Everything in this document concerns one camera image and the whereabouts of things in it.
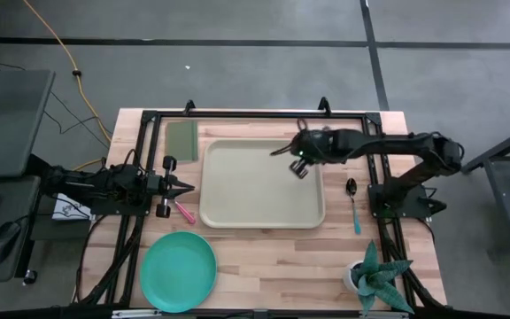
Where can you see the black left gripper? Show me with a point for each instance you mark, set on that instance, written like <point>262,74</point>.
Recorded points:
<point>168,186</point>

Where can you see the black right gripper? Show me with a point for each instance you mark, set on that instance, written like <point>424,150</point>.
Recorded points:
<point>314,146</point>

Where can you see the teal round plate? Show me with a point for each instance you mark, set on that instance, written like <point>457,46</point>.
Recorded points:
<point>177,270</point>

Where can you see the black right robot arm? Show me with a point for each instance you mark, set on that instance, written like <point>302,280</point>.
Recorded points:
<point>396,144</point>

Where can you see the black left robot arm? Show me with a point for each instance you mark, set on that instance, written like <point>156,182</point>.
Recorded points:
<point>104,181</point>

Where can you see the beige plastic tray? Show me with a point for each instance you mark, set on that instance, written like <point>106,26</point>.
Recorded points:
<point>255,195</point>

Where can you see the white printed box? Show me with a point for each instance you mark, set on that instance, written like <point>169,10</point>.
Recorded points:
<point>67,208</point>

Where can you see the white plant pot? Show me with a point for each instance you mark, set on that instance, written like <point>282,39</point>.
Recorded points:
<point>348,277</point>

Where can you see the green spiky succulent plant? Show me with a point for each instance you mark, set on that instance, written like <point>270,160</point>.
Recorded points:
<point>376,279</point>

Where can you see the dark grey desk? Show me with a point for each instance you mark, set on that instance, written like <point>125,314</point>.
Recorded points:
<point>11,199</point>
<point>7,124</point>

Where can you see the black round desk foot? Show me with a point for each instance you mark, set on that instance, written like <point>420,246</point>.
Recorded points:
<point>30,277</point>

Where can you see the black computer mouse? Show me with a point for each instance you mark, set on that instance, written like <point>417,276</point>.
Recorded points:
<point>2,243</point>

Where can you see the black metal side table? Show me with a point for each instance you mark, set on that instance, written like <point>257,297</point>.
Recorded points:
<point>498,177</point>

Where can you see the black aluminium rig frame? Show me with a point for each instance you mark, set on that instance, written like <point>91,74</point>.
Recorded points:
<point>259,114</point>

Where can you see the black frame clamp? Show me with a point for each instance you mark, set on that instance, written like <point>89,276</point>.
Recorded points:
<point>324,106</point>
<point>189,107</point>

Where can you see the silver metal bracket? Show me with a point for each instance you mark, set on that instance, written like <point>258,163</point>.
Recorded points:
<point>383,315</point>
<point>135,314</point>

